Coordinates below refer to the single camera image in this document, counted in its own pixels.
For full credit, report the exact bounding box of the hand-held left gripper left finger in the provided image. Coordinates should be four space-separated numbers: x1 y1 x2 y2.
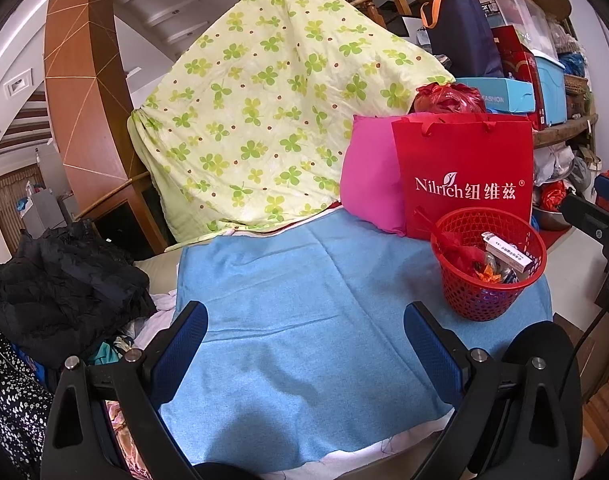
40 301 209 480

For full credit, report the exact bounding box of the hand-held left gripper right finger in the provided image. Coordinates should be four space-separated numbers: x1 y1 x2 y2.
403 302 576 480

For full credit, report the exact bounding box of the red plastic basket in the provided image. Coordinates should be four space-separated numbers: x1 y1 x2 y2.
429 208 548 322

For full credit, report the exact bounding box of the white cardboard box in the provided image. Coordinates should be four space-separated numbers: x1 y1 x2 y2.
482 232 533 275

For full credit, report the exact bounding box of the orange cloth bundle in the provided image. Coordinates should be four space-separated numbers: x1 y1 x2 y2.
472 264 500 286

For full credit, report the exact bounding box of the red ribbon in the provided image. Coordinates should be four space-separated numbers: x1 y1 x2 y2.
415 210 483 281

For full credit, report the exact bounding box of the metal bowl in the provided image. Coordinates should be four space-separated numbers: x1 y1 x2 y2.
532 205 575 232

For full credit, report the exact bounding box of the small red plastic bag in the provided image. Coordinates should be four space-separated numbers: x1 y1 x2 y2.
539 180 570 208

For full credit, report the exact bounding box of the white sheet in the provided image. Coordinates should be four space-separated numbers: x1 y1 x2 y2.
119 287 180 351

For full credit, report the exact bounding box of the white plastic bag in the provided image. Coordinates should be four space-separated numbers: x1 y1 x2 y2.
535 147 593 191

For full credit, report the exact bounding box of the beige mattress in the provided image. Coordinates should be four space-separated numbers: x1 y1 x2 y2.
132 252 185 301

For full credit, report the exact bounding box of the green cloth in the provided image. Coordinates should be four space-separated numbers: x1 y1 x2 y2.
87 342 122 366

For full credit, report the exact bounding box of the wooden shelf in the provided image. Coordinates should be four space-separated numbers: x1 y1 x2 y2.
532 114 599 150

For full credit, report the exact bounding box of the pink patterned cloth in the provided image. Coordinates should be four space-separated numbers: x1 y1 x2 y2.
102 400 152 480

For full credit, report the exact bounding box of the blue cloth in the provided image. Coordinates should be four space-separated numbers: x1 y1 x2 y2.
159 207 555 463

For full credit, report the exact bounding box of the blue storage bin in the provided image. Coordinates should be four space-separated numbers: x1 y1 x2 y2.
532 52 568 127

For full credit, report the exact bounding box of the black crumpled cloth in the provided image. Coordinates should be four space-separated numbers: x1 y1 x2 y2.
0 220 158 366

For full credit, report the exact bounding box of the blue plastic bag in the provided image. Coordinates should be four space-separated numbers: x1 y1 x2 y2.
559 50 585 78

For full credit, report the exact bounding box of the wooden cabinet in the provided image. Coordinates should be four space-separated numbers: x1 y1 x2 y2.
77 172 172 261

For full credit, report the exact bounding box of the light blue carton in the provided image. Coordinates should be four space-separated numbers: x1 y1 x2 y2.
455 76 537 114

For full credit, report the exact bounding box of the red gift box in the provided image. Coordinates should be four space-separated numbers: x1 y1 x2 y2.
492 25 548 128

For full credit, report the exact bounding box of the black dotted cloth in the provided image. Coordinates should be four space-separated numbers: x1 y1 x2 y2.
0 310 52 480

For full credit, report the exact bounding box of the pink pillow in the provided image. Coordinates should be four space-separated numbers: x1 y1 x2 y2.
341 114 410 237

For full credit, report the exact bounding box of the grey cabinet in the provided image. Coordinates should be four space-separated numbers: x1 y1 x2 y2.
19 157 78 241

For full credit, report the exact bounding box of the clear plastic storage box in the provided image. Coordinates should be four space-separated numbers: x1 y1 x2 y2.
467 0 560 61

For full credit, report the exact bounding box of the wooden lattice door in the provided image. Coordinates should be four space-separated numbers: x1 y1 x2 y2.
0 164 48 261

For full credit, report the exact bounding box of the floral yellow pillow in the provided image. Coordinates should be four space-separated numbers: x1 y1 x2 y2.
127 0 455 251

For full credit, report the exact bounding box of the wooden pillar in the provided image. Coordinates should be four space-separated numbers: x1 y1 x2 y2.
43 0 150 213

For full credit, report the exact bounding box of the white ceiling light fixture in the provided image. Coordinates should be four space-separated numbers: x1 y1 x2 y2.
4 69 34 99

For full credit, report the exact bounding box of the black cable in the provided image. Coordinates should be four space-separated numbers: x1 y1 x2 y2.
557 305 609 406

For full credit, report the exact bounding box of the navy bag with orange handles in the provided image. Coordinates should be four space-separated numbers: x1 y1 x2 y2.
419 0 505 81

